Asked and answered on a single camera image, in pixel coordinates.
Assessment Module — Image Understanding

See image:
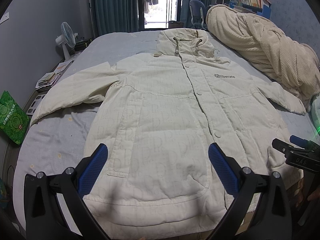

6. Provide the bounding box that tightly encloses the cream white hooded coat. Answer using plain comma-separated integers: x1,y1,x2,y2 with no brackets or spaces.
31,29,306,239

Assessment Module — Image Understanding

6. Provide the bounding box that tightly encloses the beige fleece blanket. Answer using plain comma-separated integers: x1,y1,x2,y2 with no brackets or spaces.
206,5,319,107

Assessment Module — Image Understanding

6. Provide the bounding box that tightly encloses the light blue bed sheet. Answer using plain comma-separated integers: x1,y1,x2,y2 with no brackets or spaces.
13,31,319,225

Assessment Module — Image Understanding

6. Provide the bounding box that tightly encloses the stack of papers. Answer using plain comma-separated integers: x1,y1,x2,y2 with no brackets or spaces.
35,60,74,93

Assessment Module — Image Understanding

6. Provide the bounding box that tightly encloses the blue chair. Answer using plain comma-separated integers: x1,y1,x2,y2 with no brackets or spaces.
189,0,207,30

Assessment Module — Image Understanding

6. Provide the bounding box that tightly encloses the brown cardboard box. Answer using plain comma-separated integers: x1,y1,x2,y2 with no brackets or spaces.
168,21,184,29

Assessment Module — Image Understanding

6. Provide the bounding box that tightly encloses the black bag on floor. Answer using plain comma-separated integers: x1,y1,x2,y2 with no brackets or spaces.
74,38,92,51

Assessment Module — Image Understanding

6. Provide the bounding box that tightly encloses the white standing fan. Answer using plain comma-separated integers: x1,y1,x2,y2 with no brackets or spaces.
55,22,79,61

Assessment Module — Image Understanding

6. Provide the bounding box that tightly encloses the glass balcony door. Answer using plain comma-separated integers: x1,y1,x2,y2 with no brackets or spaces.
137,0,182,31

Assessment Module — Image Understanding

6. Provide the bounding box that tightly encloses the teal left curtain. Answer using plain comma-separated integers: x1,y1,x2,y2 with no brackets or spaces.
91,0,139,36

